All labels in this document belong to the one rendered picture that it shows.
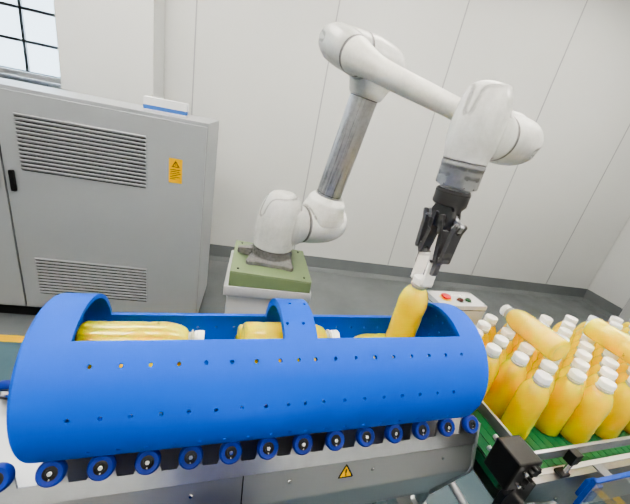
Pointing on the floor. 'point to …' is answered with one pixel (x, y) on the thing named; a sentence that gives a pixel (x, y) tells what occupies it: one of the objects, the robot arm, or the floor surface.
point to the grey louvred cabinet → (91, 200)
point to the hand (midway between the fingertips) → (425, 270)
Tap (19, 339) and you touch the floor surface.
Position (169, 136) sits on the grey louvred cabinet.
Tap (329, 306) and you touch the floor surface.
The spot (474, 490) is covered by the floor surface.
